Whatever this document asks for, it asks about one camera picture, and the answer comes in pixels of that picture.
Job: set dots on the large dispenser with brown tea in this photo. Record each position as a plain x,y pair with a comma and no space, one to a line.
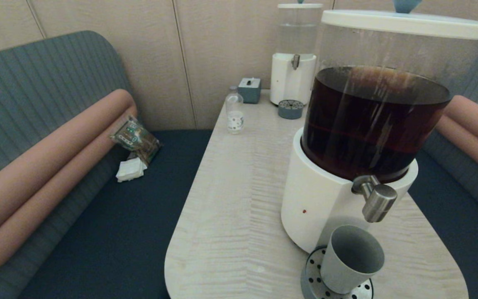
326,195

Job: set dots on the small white dispenser lid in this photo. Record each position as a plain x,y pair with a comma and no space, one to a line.
300,6

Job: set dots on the clear plastic bottle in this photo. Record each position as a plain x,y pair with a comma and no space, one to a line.
235,116

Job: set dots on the large perforated steel drip tray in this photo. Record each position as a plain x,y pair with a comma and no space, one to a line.
311,274

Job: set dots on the grey plastic cup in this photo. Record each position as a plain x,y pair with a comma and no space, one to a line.
342,270

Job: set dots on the white folded napkins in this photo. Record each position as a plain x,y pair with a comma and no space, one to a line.
130,171

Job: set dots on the small dispenser with clear water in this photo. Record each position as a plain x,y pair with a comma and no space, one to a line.
291,83

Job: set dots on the small steel dispenser tap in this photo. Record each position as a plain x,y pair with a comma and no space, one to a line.
295,62

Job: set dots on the green printed snack packet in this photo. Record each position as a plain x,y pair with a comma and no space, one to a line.
133,137

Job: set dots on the small grey drip tray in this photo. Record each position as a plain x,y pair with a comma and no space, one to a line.
291,111

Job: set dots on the grey-blue ribbed bench backrest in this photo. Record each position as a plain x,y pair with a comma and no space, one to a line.
467,178
35,83

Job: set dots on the grey tissue box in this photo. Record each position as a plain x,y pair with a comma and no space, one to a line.
249,92

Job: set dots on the large white dispenser lid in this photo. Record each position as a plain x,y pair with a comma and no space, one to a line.
409,25

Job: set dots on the dark blue bench seat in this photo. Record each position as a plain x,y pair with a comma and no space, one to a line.
118,232
471,249

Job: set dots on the large steel dispenser tap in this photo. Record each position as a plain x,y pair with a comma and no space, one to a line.
378,203

